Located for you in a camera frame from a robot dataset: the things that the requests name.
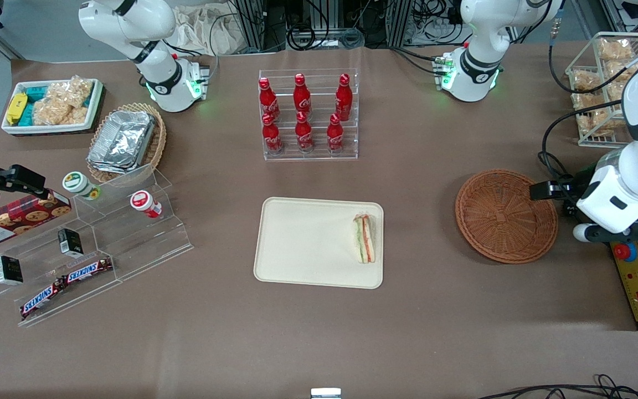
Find Snickers chocolate bar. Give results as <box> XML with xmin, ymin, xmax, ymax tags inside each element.
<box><xmin>19</xmin><ymin>279</ymin><xmax>66</xmax><ymax>320</ymax></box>
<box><xmin>63</xmin><ymin>257</ymin><xmax>115</xmax><ymax>284</ymax></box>

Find white wire rack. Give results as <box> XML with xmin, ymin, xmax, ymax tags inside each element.
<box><xmin>565</xmin><ymin>32</ymin><xmax>638</xmax><ymax>148</ymax></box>

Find black base cables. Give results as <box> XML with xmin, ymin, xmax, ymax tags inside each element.
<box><xmin>388</xmin><ymin>44</ymin><xmax>447</xmax><ymax>75</ymax></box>

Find red lid cup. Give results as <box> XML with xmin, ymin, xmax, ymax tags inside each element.
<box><xmin>130</xmin><ymin>190</ymin><xmax>163</xmax><ymax>219</ymax></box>

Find brown wicker basket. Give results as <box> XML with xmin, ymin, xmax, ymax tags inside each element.
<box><xmin>455</xmin><ymin>169</ymin><xmax>559</xmax><ymax>264</ymax></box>

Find bagged fried snack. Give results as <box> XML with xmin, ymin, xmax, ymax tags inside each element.
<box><xmin>597</xmin><ymin>38</ymin><xmax>634</xmax><ymax>60</ymax></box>
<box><xmin>572</xmin><ymin>69</ymin><xmax>602</xmax><ymax>92</ymax></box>
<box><xmin>578</xmin><ymin>109</ymin><xmax>627</xmax><ymax>136</ymax></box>
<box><xmin>572</xmin><ymin>91</ymin><xmax>608</xmax><ymax>113</ymax></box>
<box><xmin>606</xmin><ymin>60</ymin><xmax>638</xmax><ymax>104</ymax></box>

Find red cola bottle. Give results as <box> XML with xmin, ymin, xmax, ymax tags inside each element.
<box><xmin>327</xmin><ymin>113</ymin><xmax>346</xmax><ymax>152</ymax></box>
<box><xmin>294</xmin><ymin>73</ymin><xmax>312</xmax><ymax>117</ymax></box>
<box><xmin>335</xmin><ymin>73</ymin><xmax>353</xmax><ymax>121</ymax></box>
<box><xmin>295</xmin><ymin>111</ymin><xmax>315</xmax><ymax>153</ymax></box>
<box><xmin>258</xmin><ymin>77</ymin><xmax>280</xmax><ymax>122</ymax></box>
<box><xmin>262</xmin><ymin>113</ymin><xmax>284</xmax><ymax>155</ymax></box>

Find green lid cup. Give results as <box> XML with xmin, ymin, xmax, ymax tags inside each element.
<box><xmin>63</xmin><ymin>171</ymin><xmax>102</xmax><ymax>201</ymax></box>

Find triangle sandwich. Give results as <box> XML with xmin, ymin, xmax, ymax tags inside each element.
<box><xmin>352</xmin><ymin>213</ymin><xmax>377</xmax><ymax>264</ymax></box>

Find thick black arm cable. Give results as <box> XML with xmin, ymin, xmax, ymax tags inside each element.
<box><xmin>547</xmin><ymin>17</ymin><xmax>638</xmax><ymax>95</ymax></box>

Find light wicker basket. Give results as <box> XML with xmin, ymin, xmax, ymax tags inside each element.
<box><xmin>86</xmin><ymin>103</ymin><xmax>167</xmax><ymax>183</ymax></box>

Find stacked foil containers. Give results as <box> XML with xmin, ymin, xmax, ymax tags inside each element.
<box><xmin>88</xmin><ymin>110</ymin><xmax>156</xmax><ymax>175</ymax></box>

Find clear acrylic bottle rack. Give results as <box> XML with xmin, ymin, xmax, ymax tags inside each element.
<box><xmin>258</xmin><ymin>68</ymin><xmax>359</xmax><ymax>161</ymax></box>

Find black base cable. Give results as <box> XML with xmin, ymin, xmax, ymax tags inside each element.
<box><xmin>164</xmin><ymin>42</ymin><xmax>221</xmax><ymax>84</ymax></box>

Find coiled black cable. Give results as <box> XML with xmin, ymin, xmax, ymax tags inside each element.
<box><xmin>286</xmin><ymin>22</ymin><xmax>326</xmax><ymax>50</ymax></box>

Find clear acrylic stepped shelf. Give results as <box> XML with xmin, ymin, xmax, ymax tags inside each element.
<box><xmin>0</xmin><ymin>163</ymin><xmax>194</xmax><ymax>328</ymax></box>

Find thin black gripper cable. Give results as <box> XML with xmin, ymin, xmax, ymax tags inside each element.
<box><xmin>538</xmin><ymin>100</ymin><xmax>627</xmax><ymax>186</ymax></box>

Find beige cloth bag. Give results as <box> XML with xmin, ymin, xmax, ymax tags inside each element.
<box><xmin>172</xmin><ymin>6</ymin><xmax>242</xmax><ymax>56</ymax></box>

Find black cables on floor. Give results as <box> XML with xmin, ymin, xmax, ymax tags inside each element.
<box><xmin>480</xmin><ymin>374</ymin><xmax>638</xmax><ymax>399</ymax></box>

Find yellow snack pack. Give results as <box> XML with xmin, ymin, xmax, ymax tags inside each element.
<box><xmin>6</xmin><ymin>93</ymin><xmax>28</xmax><ymax>126</ymax></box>

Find beige plastic tray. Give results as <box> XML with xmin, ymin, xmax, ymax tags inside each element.
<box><xmin>253</xmin><ymin>197</ymin><xmax>384</xmax><ymax>290</ymax></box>

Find small black box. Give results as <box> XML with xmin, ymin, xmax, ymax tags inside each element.
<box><xmin>0</xmin><ymin>255</ymin><xmax>24</xmax><ymax>286</ymax></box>
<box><xmin>57</xmin><ymin>228</ymin><xmax>84</xmax><ymax>257</ymax></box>

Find white rectangular snack bin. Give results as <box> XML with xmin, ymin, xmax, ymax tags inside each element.
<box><xmin>1</xmin><ymin>78</ymin><xmax>104</xmax><ymax>136</ymax></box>

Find red Walkers cookie box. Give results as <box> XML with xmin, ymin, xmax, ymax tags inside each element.
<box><xmin>0</xmin><ymin>190</ymin><xmax>72</xmax><ymax>250</ymax></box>

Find aluminium profile frame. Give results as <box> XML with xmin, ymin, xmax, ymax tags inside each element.
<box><xmin>231</xmin><ymin>0</ymin><xmax>267</xmax><ymax>53</ymax></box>
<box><xmin>390</xmin><ymin>0</ymin><xmax>415</xmax><ymax>48</ymax></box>
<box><xmin>599</xmin><ymin>0</ymin><xmax>638</xmax><ymax>35</ymax></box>

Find clear bag rice crackers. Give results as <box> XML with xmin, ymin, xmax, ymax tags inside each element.
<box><xmin>32</xmin><ymin>98</ymin><xmax>89</xmax><ymax>126</ymax></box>
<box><xmin>48</xmin><ymin>75</ymin><xmax>94</xmax><ymax>109</ymax></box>

